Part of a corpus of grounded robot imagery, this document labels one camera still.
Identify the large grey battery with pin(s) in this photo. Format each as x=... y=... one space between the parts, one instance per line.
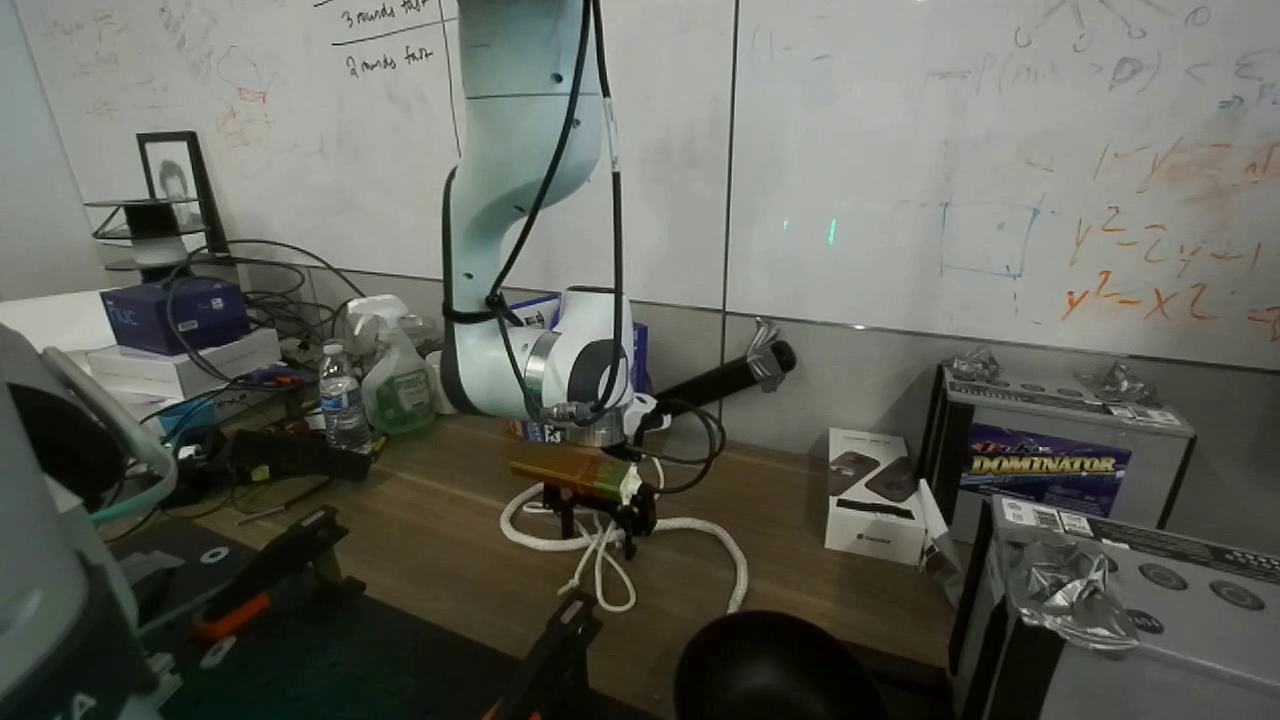
x=1160 y=640

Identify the flat white box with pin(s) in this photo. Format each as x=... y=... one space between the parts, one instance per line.
x=190 y=370

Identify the teal box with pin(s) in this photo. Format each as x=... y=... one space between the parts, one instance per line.
x=185 y=418

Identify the grey battery with blue label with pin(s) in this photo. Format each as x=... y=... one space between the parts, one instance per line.
x=1050 y=465

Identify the black picture frame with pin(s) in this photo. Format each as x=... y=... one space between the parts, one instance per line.
x=180 y=180

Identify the crumpled foil wad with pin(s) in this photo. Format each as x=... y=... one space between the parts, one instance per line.
x=1120 y=383
x=975 y=365
x=1070 y=595

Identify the black clamp with orange grip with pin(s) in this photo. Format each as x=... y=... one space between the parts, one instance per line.
x=555 y=660
x=270 y=570

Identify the black round dome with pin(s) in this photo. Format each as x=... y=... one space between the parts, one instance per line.
x=775 y=670

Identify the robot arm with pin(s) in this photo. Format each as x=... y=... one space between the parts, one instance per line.
x=510 y=150

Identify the spray bottle with green liquid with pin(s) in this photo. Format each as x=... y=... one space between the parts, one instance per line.
x=398 y=385

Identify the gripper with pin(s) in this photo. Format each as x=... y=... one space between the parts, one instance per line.
x=603 y=512

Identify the black cylinder with foil end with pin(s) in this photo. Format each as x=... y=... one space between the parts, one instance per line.
x=720 y=380

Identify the whiteboard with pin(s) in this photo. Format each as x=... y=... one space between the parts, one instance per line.
x=900 y=150

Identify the white box with black print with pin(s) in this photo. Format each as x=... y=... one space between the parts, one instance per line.
x=872 y=490

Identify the clear water bottle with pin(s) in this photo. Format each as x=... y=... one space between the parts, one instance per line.
x=344 y=405

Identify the small dark blue box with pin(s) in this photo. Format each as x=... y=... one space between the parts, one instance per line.
x=140 y=315

